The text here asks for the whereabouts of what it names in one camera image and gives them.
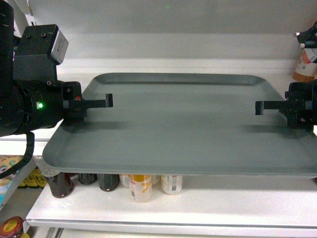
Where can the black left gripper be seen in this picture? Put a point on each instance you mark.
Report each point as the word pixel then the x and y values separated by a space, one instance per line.
pixel 44 106

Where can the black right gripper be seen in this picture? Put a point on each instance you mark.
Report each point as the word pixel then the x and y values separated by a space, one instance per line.
pixel 299 108

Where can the grey rectangular serving tray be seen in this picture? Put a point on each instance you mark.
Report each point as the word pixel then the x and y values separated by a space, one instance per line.
pixel 182 124

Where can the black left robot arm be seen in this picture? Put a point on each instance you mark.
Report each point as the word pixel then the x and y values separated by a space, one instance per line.
pixel 11 102

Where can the orange tea bottle left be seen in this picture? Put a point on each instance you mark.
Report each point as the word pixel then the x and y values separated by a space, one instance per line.
pixel 306 68

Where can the orange juice bottle back left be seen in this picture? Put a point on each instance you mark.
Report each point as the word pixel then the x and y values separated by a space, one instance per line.
pixel 125 180

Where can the dark soy sauce bottle middle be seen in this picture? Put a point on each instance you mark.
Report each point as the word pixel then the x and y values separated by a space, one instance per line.
pixel 87 179

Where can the dark soy sauce bottle right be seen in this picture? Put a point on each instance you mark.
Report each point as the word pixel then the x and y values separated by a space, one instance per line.
pixel 108 182

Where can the white middle shelf board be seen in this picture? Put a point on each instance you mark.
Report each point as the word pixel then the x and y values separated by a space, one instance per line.
pixel 206 205

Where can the orange juice bottle right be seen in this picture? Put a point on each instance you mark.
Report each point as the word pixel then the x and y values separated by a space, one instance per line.
pixel 172 184

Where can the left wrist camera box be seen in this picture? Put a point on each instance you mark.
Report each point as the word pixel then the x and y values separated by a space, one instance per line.
pixel 40 50

